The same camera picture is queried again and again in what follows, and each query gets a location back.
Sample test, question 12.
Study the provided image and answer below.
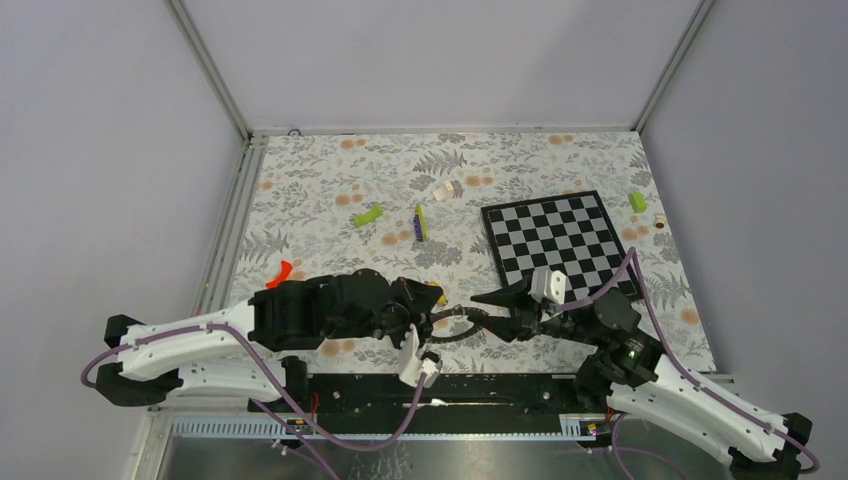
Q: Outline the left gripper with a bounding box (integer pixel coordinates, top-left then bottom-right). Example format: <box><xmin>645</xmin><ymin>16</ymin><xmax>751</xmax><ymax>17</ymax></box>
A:
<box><xmin>327</xmin><ymin>277</ymin><xmax>444</xmax><ymax>357</ymax></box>

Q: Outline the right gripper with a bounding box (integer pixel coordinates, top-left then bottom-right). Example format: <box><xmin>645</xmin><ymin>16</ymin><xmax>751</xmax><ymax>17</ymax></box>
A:
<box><xmin>465</xmin><ymin>273</ymin><xmax>603</xmax><ymax>345</ymax></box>

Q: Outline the large silver keyring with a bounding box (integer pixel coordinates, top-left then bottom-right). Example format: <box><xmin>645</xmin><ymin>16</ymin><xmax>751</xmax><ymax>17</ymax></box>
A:
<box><xmin>426</xmin><ymin>305</ymin><xmax>489</xmax><ymax>345</ymax></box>

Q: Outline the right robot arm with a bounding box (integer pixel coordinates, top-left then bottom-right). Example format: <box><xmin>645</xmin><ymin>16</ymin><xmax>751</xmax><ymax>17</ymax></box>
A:
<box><xmin>468</xmin><ymin>271</ymin><xmax>812</xmax><ymax>479</ymax></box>

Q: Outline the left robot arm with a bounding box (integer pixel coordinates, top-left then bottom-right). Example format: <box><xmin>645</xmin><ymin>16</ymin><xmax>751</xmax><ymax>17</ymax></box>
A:
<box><xmin>81</xmin><ymin>268</ymin><xmax>443</xmax><ymax>411</ymax></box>

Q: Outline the green curved block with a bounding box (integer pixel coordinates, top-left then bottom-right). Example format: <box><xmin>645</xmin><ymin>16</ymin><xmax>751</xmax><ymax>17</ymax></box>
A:
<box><xmin>352</xmin><ymin>204</ymin><xmax>383</xmax><ymax>228</ymax></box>

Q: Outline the black white chessboard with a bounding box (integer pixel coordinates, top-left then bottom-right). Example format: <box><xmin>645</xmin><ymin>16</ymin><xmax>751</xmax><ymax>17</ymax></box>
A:
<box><xmin>481</xmin><ymin>191</ymin><xmax>626</xmax><ymax>302</ymax></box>

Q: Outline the floral table mat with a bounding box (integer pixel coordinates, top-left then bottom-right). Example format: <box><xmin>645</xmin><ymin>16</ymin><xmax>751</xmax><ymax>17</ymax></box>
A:
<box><xmin>227</xmin><ymin>132</ymin><xmax>716</xmax><ymax>372</ymax></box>

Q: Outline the cream toy block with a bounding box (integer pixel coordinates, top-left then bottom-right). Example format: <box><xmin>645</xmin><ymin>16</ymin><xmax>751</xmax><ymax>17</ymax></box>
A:
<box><xmin>433</xmin><ymin>181</ymin><xmax>457</xmax><ymax>202</ymax></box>

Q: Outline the red curved block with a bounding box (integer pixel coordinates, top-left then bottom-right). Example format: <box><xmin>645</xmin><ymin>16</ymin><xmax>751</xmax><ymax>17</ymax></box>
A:
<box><xmin>265</xmin><ymin>260</ymin><xmax>293</xmax><ymax>289</ymax></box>

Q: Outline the small green block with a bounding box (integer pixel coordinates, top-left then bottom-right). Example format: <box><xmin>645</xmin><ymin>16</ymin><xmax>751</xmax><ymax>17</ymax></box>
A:
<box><xmin>628</xmin><ymin>191</ymin><xmax>647</xmax><ymax>214</ymax></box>

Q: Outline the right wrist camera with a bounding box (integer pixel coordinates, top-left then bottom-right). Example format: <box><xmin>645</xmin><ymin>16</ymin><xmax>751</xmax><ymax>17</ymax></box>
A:
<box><xmin>529</xmin><ymin>267</ymin><xmax>569</xmax><ymax>305</ymax></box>

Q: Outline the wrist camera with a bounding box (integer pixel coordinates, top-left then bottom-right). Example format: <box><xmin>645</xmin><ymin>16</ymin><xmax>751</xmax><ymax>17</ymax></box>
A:
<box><xmin>398</xmin><ymin>326</ymin><xmax>443</xmax><ymax>389</ymax></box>
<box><xmin>529</xmin><ymin>267</ymin><xmax>569</xmax><ymax>305</ymax></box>

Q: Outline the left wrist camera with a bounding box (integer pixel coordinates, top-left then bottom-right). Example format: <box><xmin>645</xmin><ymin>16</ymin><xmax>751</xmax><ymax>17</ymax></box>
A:
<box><xmin>398</xmin><ymin>326</ymin><xmax>443</xmax><ymax>389</ymax></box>

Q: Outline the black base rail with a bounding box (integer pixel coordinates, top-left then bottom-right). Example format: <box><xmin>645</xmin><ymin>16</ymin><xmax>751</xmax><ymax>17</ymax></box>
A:
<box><xmin>292</xmin><ymin>373</ymin><xmax>608</xmax><ymax>436</ymax></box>

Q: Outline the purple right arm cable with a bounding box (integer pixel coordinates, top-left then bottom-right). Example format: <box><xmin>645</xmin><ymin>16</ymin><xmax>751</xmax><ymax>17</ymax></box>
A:
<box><xmin>556</xmin><ymin>248</ymin><xmax>821</xmax><ymax>480</ymax></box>

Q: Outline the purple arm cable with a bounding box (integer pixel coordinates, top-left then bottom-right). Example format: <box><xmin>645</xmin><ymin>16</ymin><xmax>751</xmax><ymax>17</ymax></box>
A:
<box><xmin>80</xmin><ymin>323</ymin><xmax>429</xmax><ymax>480</ymax></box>
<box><xmin>556</xmin><ymin>248</ymin><xmax>821</xmax><ymax>480</ymax></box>

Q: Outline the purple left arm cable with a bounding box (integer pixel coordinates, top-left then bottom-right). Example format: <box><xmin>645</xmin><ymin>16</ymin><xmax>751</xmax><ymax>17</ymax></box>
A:
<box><xmin>80</xmin><ymin>323</ymin><xmax>429</xmax><ymax>480</ymax></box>

